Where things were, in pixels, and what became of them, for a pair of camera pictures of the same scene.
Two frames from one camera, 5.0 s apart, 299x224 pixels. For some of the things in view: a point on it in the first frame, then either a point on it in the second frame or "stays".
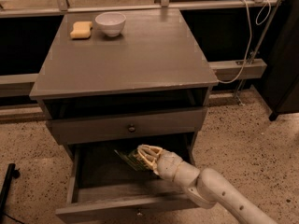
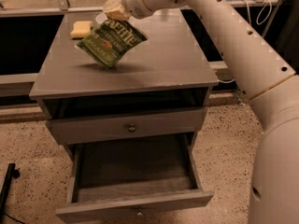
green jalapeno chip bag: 134,160 → 109,42
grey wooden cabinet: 147,85 stays
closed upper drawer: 97,128 stays
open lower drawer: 105,188 stays
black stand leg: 10,174 stays
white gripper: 169,164 → 132,0
